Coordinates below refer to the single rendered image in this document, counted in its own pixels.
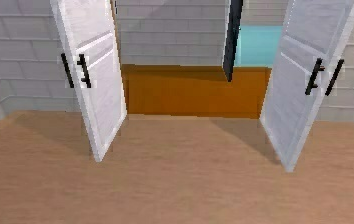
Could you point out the white room door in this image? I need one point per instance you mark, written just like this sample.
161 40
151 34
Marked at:
98 100
295 110

